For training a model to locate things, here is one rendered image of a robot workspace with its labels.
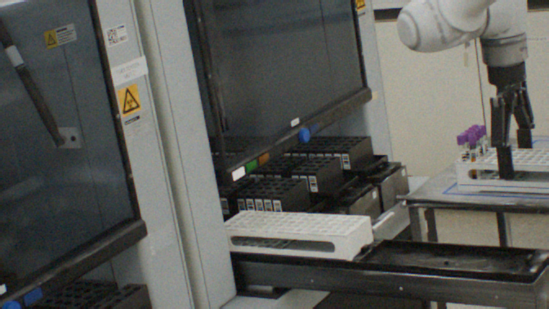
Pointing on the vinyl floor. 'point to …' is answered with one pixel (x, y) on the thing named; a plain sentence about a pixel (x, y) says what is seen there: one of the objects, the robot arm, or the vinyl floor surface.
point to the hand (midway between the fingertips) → (515, 159)
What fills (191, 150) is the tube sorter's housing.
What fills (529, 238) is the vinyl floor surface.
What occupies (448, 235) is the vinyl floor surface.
